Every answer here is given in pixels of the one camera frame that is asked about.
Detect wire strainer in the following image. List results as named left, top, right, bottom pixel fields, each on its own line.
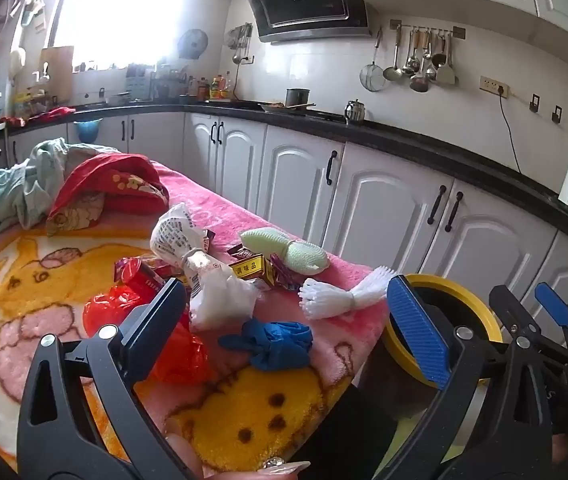
left=360, top=27, right=386, bottom=94

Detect black power cable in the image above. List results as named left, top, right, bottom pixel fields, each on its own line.
left=498, top=89, right=523, bottom=175

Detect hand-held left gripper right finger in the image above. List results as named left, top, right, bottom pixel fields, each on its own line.
left=376, top=275, right=555, bottom=480

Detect white hanging object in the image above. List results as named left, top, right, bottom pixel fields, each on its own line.
left=10, top=47, right=28, bottom=87

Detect wooden cutting board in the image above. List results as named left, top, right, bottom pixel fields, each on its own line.
left=40, top=45, right=75, bottom=104

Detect wall socket strip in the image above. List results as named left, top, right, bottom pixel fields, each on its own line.
left=480, top=75, right=511, bottom=97

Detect black range hood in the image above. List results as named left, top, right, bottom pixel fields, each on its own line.
left=237, top=0, right=373, bottom=44

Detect white printed plastic bag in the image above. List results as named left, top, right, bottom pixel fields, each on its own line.
left=150, top=202, right=215, bottom=272

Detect red plastic bag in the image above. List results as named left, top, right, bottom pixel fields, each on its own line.
left=82, top=282, right=215, bottom=387

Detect steel teapot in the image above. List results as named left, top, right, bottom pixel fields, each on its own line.
left=344, top=98, right=367, bottom=125

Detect row of hanging utensils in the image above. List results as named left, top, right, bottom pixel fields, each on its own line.
left=383, top=19, right=467, bottom=94

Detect red snack packet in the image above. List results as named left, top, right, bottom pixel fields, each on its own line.
left=114, top=257, right=165, bottom=302

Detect row of condiment bottles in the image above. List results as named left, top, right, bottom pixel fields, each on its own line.
left=185, top=72, right=238, bottom=102

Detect person's dark pants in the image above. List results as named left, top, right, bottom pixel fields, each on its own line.
left=284, top=360, right=417, bottom=480

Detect clear white plastic bag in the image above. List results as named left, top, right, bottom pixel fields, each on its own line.
left=183, top=247, right=261, bottom=332

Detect black cooking pot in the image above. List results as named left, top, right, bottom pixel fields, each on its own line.
left=286, top=87, right=311, bottom=109

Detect yellow rimmed bin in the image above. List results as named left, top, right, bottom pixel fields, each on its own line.
left=381, top=274, right=504, bottom=387

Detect person's left hand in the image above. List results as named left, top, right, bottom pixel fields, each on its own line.
left=165, top=434, right=312, bottom=480

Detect blue plastic basin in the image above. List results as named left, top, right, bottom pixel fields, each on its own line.
left=72, top=117, right=104, bottom=144

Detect white base cabinets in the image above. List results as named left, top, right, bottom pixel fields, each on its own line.
left=6, top=110, right=568, bottom=347

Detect small yellow box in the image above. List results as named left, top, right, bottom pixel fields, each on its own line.
left=229, top=255, right=275, bottom=287

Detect black kitchen countertop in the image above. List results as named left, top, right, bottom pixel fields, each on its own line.
left=0, top=101, right=568, bottom=257

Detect purple foil wrapper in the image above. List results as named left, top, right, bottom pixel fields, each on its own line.
left=268, top=254, right=305, bottom=292

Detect pale green cloth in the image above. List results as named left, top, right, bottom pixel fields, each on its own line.
left=0, top=137, right=119, bottom=273

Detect plate with food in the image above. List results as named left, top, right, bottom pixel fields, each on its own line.
left=258, top=101, right=315, bottom=113

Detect cartoon printed blanket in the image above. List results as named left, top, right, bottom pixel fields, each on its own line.
left=0, top=160, right=391, bottom=477

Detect white toe socks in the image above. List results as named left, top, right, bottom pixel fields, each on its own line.
left=298, top=266, right=399, bottom=322

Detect blue rubber glove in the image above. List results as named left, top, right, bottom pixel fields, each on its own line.
left=218, top=318, right=313, bottom=372

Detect small wall fan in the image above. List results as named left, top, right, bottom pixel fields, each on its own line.
left=177, top=28, right=210, bottom=60

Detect small hanging utensil rack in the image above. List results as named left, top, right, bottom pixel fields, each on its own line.
left=228, top=23, right=255, bottom=66

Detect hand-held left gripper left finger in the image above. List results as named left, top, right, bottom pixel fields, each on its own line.
left=16, top=278, right=189, bottom=480

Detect red cartoon print cloth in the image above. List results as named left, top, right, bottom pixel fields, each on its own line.
left=45, top=154, right=171, bottom=237

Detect window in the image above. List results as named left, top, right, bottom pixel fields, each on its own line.
left=48, top=0, right=191, bottom=72

